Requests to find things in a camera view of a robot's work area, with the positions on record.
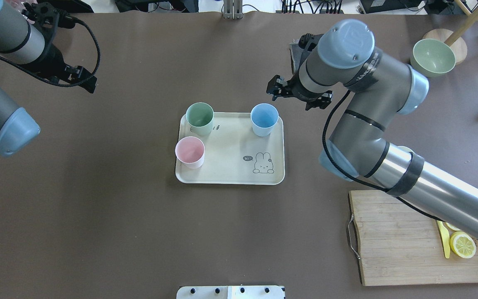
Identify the wooden cutting board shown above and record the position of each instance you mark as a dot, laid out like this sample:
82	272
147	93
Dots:
396	245

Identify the aluminium frame post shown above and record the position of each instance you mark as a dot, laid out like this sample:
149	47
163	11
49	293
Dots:
232	9

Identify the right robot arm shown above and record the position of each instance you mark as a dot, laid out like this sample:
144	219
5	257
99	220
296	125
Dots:
383	87

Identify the green plastic cup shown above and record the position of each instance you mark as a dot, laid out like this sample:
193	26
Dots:
200	117

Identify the lower lemon slice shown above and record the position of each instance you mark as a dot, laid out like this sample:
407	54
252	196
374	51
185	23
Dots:
462	245

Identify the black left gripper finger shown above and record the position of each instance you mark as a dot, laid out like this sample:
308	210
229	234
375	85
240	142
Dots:
85	79

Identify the green plastic bowl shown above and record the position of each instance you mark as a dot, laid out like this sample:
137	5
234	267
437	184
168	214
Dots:
432	58

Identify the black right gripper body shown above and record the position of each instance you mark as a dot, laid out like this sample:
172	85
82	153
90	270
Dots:
296	91

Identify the cream rabbit tray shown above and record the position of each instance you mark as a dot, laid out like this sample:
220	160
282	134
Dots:
234	155

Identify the yellow plastic knife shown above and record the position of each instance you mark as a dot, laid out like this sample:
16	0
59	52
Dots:
445	237

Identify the wooden stand with round base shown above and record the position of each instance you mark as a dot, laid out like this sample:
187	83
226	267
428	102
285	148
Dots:
454	39

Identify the upper lemon slice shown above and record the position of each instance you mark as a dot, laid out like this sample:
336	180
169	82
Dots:
452	227

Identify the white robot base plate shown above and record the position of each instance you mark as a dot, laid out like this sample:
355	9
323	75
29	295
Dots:
232	292

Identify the lemon slice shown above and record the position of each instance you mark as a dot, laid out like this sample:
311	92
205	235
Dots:
462	245
452	227

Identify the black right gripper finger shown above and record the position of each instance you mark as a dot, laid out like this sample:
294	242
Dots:
278	87

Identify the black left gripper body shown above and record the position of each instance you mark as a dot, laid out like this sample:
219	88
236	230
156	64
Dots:
53	57

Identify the pink plastic cup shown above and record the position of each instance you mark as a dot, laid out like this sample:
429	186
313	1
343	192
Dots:
190	151

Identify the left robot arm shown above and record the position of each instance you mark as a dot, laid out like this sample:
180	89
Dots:
27	43

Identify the blue plastic cup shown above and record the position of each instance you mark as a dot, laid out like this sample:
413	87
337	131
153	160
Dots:
263	118

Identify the folded grey cloth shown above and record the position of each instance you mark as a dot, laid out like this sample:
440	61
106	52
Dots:
295	54

